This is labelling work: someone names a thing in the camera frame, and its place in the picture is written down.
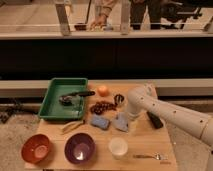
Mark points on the light blue towel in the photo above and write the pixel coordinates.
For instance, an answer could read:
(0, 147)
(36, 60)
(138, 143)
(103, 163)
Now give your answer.
(120, 122)

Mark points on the dark metal cup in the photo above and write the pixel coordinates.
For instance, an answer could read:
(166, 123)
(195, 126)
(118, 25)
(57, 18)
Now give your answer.
(118, 99)

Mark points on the black machine in background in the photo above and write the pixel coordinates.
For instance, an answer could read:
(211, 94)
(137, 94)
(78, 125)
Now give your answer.
(178, 10)

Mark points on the white cup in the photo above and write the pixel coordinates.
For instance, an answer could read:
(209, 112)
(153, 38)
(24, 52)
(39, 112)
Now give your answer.
(118, 147)

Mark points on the black handled metal ladle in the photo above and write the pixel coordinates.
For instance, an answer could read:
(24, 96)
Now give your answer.
(67, 99)

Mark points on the black tripod on floor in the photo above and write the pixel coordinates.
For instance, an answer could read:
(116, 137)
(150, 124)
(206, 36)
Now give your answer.
(10, 107)

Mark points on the dark red grape bunch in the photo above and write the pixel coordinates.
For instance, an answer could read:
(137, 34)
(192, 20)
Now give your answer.
(102, 106)

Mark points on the metal spoon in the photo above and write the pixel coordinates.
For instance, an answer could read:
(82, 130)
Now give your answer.
(156, 156)

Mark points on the black rectangular block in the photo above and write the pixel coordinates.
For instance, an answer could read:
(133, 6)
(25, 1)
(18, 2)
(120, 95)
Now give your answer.
(157, 123)

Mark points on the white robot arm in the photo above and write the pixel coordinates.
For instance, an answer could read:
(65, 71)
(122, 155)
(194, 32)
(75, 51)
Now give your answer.
(195, 123)

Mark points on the yellow banana toy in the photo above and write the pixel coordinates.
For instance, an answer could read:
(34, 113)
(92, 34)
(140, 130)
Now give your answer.
(71, 126)

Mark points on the green plastic tray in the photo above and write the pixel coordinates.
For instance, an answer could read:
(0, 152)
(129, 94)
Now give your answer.
(52, 110)

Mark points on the person in background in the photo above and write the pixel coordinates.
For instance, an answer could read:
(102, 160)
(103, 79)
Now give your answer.
(137, 11)

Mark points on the blue sponge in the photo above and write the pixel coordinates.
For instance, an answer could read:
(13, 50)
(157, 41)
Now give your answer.
(100, 122)

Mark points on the purple bowl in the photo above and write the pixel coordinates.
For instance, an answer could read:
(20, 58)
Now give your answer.
(79, 148)

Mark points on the orange fruit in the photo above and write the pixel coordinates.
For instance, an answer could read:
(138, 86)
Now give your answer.
(103, 91)

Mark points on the red bowl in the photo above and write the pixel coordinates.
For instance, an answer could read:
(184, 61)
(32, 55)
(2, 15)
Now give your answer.
(36, 148)

